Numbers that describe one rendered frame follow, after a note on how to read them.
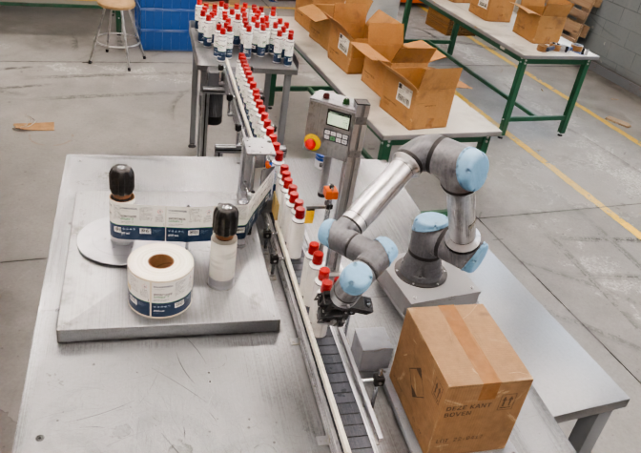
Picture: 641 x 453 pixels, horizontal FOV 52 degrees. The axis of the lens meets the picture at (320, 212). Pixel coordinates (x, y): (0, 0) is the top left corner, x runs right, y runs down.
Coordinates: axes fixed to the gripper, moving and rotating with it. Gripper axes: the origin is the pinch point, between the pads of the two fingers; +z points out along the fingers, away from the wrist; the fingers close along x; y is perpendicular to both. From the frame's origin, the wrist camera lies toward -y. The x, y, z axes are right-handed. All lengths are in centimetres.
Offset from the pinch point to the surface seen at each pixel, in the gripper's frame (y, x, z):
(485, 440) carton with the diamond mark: -35, 39, -10
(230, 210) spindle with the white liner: 27.2, -37.7, 1.9
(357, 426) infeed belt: -1.8, 31.3, -3.6
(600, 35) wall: -480, -441, 324
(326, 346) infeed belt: -0.7, 4.5, 11.9
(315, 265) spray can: 0.9, -20.4, 6.9
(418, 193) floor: -141, -160, 208
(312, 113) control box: 0, -67, -10
